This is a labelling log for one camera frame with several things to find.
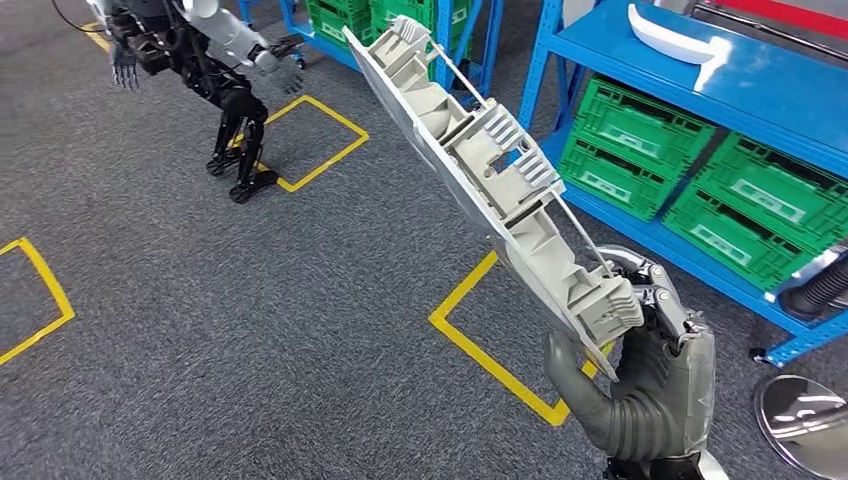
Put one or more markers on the black silver humanoid robot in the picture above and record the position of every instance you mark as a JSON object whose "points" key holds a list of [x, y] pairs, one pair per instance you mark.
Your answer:
{"points": [[232, 106]]}

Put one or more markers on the blue metal shelf rack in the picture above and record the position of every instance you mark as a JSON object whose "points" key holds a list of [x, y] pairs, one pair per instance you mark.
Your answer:
{"points": [[782, 86], [444, 40]]}

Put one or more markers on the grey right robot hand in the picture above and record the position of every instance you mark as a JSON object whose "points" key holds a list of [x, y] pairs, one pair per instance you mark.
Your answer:
{"points": [[692, 378]]}

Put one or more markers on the white plastic trim part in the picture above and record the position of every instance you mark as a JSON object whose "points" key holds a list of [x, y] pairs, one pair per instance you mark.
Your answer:
{"points": [[662, 40]]}

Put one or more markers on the black ribbed tube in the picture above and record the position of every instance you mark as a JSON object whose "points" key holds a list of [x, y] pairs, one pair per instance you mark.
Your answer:
{"points": [[821, 291]]}

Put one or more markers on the grey plastic wheel cover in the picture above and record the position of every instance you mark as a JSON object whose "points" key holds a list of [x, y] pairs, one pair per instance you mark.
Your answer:
{"points": [[477, 152]]}

